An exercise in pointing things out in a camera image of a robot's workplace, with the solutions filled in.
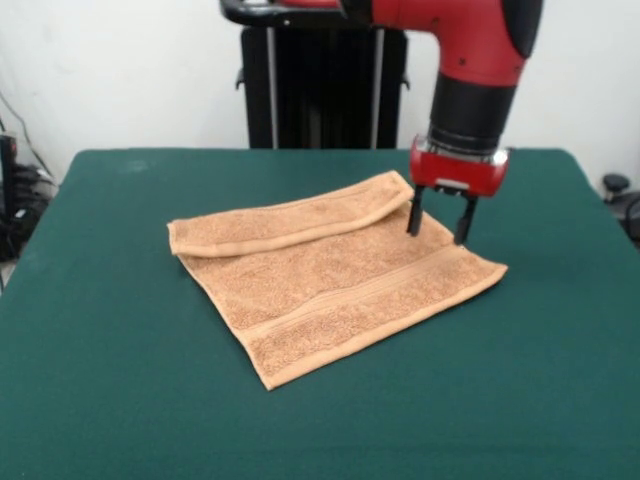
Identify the black cable bundle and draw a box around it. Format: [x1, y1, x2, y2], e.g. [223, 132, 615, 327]
[12, 163, 57, 204]

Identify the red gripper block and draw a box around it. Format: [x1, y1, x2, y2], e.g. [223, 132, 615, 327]
[406, 134, 512, 247]

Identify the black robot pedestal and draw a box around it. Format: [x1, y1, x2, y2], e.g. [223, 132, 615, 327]
[218, 0, 412, 150]

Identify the grey cable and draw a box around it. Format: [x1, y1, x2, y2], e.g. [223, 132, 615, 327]
[0, 92, 57, 182]

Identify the dark green table cloth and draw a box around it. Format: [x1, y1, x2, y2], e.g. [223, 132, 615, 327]
[0, 146, 640, 480]

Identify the black office chair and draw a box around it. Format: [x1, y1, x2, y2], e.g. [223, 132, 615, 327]
[601, 172, 640, 249]

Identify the black electronics box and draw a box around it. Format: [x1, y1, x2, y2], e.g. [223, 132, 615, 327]
[0, 132, 21, 216]

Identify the tan terry towel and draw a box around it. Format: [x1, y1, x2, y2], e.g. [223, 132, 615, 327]
[166, 169, 510, 392]

